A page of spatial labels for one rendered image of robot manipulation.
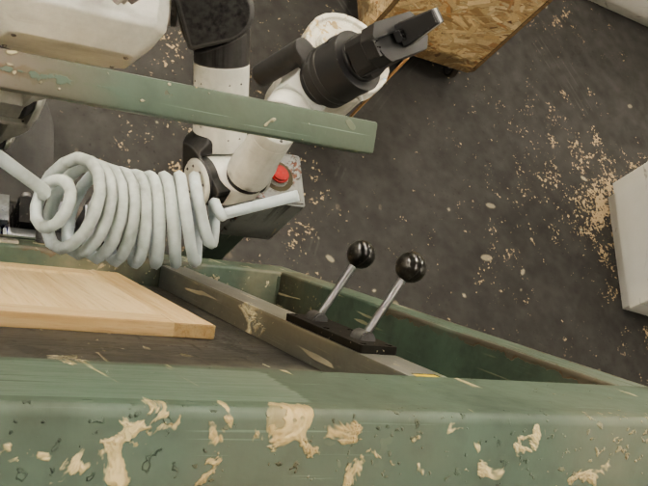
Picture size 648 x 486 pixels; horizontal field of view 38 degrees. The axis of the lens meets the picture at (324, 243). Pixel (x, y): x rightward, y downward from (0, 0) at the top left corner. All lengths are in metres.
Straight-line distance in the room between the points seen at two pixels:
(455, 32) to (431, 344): 2.23
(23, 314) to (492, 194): 2.61
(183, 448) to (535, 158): 3.41
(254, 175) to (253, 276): 0.37
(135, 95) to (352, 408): 0.20
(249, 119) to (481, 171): 3.07
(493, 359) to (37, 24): 0.78
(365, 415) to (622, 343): 3.23
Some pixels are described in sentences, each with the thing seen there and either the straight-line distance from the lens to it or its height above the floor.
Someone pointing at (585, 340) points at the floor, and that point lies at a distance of 3.58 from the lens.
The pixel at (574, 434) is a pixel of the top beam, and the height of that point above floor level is 1.96.
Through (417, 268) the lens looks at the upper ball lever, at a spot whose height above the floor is 1.56.
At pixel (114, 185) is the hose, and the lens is 0.57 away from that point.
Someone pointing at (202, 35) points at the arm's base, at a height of 1.31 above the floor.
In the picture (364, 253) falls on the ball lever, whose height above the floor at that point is 1.46.
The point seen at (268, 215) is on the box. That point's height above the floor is 0.87.
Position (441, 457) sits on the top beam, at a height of 1.95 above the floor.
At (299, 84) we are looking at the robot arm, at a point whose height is 1.43.
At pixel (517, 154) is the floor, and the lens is 3.75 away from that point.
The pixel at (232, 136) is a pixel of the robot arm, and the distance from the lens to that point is 1.52.
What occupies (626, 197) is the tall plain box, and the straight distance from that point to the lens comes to 3.88.
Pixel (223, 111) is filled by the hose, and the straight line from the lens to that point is 0.53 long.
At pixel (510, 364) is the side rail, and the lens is 1.21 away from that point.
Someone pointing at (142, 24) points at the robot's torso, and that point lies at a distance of 1.41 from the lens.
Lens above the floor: 2.38
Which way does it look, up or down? 52 degrees down
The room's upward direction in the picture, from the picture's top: 50 degrees clockwise
